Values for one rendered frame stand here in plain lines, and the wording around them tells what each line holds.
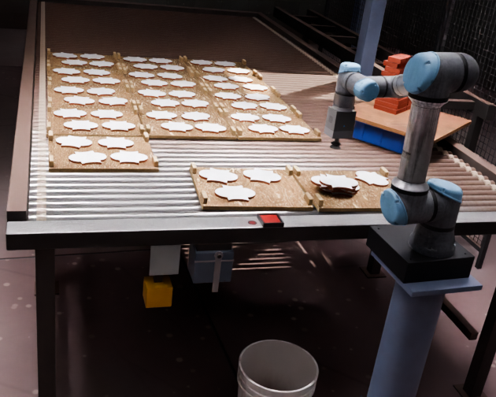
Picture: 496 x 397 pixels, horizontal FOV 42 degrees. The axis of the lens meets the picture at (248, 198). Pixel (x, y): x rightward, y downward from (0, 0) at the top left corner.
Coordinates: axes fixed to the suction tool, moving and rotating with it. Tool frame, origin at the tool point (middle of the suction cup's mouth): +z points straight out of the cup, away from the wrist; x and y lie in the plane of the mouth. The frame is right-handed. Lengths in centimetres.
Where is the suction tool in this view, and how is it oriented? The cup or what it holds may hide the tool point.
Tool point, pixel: (335, 147)
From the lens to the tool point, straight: 247.3
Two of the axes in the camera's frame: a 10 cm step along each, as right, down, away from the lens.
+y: -9.1, 0.7, -4.0
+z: -1.2, 9.0, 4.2
